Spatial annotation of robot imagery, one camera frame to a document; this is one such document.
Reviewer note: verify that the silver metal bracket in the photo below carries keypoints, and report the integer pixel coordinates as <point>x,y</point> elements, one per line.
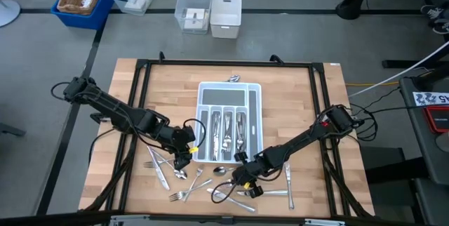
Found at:
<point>129,219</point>
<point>324,222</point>

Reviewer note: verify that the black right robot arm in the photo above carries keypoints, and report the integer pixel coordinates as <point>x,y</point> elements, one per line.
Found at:
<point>298,141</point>

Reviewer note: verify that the dark grey side table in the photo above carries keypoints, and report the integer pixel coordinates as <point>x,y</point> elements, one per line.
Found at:
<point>421,141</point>

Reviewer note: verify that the person's shoe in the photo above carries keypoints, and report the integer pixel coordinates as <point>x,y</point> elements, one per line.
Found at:
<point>442,27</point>
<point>433,12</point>

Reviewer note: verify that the black desk foot bar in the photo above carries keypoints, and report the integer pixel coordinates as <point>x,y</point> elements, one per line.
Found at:
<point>414,63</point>

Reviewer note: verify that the silver table knife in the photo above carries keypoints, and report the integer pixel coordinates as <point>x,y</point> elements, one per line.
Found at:
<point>162,178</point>
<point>289,191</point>
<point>214,138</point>
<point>277,193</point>
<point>218,127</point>
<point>221,194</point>

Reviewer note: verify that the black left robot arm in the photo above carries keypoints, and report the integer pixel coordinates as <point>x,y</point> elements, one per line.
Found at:
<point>115,110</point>

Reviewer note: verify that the red and black device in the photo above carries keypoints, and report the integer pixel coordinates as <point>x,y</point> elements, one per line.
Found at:
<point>438,119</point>

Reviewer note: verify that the black furniture base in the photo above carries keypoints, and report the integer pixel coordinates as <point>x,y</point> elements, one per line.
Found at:
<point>386,163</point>

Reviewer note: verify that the white printed label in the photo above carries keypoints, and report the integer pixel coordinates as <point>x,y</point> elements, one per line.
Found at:
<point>429,98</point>

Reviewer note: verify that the grey round disc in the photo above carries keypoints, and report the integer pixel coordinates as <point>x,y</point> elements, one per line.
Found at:
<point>443,141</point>

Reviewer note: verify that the blue plastic bin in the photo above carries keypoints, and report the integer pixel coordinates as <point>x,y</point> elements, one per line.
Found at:
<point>87,22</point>

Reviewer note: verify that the white plastic cutlery tray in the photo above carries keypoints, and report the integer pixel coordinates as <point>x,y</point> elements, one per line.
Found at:
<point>224,97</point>

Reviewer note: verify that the silver fork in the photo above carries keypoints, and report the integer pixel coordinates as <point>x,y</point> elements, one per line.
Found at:
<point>226,184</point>
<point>196,182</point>
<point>229,127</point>
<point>151,164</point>
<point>177,195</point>
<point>226,141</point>

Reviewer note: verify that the grey furniture leg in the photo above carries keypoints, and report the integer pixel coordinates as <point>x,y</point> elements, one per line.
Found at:
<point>10,129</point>

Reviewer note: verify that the grey round stand base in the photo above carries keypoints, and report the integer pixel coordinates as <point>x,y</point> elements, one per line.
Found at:
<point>7,12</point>

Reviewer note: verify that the white plastic bin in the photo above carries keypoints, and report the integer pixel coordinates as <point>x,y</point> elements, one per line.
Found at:
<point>226,19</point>

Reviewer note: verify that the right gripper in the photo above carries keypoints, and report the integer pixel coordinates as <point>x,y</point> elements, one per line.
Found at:
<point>254,173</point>

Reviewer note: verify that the white paper piece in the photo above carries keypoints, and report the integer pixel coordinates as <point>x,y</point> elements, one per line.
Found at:
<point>87,0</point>

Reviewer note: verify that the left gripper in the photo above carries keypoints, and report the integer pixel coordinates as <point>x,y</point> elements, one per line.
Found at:
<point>182,141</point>

